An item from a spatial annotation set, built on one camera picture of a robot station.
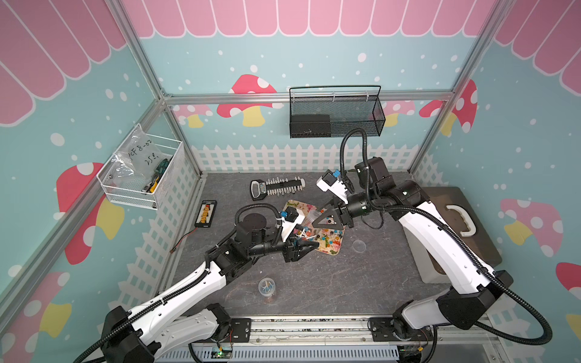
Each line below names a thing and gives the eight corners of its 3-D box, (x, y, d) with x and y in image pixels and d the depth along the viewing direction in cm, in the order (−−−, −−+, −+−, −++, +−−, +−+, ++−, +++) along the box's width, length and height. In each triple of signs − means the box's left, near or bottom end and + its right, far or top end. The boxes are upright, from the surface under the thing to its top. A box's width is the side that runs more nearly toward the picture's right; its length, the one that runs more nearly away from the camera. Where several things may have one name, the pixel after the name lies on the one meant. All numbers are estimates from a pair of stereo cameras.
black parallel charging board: (196, 227, 102) (194, 224, 100) (204, 203, 111) (202, 200, 109) (210, 227, 102) (208, 224, 100) (217, 203, 111) (215, 200, 109)
